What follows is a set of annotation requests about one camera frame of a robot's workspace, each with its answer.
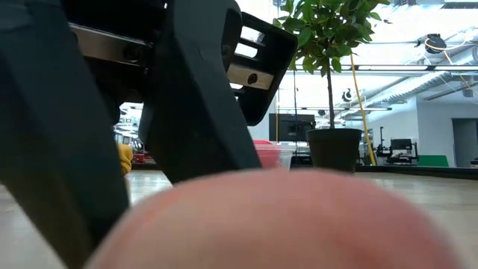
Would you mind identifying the yellow plush banana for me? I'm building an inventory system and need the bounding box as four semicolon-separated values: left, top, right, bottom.
117;143;134;179

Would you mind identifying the thick yellow hanging cable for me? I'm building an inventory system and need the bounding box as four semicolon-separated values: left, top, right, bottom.
349;54;377;167

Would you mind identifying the white square column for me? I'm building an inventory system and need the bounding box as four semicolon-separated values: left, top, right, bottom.
257;111;278;142

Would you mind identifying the small black desk monitor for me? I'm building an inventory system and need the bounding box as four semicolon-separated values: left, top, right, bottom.
390;138;413;152

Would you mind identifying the black monitor screen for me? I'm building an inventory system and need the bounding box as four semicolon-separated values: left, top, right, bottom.
268;114;317;143

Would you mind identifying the pink peach plush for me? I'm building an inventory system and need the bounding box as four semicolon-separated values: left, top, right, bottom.
84;167;466;269

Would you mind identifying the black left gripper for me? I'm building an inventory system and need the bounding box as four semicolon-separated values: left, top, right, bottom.
61;0;299;126

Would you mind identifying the potted green tree black pot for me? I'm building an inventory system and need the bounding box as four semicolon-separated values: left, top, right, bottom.
274;0;391;175

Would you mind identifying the black ceiling cable reel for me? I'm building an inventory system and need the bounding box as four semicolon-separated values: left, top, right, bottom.
424;33;448;55

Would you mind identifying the clear plastic tupperware container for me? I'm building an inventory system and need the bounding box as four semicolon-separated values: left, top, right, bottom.
253;143;297;170

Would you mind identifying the green board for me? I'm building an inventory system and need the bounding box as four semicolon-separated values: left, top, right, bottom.
418;155;450;168

